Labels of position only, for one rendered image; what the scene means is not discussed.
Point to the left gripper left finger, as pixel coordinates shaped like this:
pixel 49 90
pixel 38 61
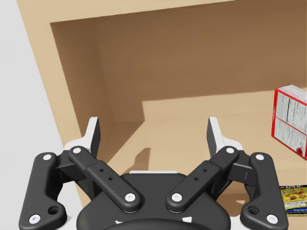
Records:
pixel 79 158

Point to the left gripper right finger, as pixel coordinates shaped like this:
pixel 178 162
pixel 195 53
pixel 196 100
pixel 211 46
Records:
pixel 225 158

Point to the red and white carton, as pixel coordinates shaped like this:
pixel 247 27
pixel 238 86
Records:
pixel 291 119

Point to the green and blue rectangular can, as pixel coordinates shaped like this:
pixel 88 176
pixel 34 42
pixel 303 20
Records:
pixel 293 200

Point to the pale wooden shelf unit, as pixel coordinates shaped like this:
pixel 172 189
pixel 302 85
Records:
pixel 168 83

